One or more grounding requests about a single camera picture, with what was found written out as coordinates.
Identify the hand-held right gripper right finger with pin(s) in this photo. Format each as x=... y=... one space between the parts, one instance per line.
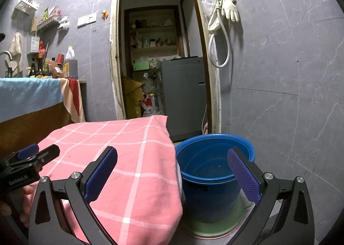
x=243 y=175

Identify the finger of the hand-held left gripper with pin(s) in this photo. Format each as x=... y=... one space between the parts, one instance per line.
x=28 y=151
x=48 y=153

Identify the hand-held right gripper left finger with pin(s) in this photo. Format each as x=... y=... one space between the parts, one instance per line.
x=100 y=172

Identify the blue plastic bucket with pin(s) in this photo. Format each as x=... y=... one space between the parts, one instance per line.
x=204 y=159

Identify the person's left hand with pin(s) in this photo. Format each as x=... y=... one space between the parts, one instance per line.
x=27 y=196

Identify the pink checked cloth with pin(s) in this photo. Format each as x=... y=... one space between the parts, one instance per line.
x=129 y=167

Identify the blue towel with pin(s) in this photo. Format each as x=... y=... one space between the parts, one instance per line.
x=27 y=94

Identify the green plastic basin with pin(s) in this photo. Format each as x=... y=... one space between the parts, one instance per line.
x=215 y=227

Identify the pink item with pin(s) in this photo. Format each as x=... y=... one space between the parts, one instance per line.
x=205 y=128

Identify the orange red striped towel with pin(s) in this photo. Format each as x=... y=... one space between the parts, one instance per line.
x=75 y=94

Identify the yellow bag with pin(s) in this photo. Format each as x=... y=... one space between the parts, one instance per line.
x=133 y=100

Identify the white red plastic bag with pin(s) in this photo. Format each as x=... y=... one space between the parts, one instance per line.
x=149 y=108

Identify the dark glass bottle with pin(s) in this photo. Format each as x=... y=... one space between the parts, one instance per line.
x=32 y=69

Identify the brown packet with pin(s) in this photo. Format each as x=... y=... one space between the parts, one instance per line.
x=56 y=70

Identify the large sauce jug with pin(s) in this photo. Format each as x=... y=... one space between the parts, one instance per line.
x=70 y=69

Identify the red cup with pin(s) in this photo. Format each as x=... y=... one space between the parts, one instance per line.
x=60 y=59

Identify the metal faucet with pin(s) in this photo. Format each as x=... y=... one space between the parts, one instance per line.
x=5 y=53

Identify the grey washing machine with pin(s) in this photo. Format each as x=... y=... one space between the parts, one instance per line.
x=182 y=94

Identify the clear crumpled plastic bag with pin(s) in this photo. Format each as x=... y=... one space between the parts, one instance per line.
x=150 y=83

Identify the red utensil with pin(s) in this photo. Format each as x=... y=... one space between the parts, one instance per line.
x=41 y=49

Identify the beige hanging cloth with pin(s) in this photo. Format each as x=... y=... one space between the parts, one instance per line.
x=16 y=46

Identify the green box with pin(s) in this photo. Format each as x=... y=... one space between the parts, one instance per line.
x=141 y=66

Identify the white crumpled bag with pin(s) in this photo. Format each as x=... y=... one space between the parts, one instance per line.
x=64 y=23

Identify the wooden shelf unit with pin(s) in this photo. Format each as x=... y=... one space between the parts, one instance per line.
x=153 y=46

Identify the cream rubber glove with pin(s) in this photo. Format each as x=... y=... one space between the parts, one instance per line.
x=213 y=23
x=231 y=10

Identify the white wall box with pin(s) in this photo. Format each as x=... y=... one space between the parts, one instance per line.
x=33 y=45

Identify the wooden door frame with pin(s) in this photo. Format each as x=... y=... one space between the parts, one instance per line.
x=114 y=46

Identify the wall shelf rack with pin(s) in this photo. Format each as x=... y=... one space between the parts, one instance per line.
x=48 y=23

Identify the white wall switch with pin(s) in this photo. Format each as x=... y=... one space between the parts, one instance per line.
x=82 y=21

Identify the white wall socket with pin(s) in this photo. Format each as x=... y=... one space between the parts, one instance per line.
x=92 y=17

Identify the white wall basket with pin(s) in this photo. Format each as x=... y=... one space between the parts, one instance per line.
x=27 y=4

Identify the orange wall hook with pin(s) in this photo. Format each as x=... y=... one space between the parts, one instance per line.
x=104 y=14

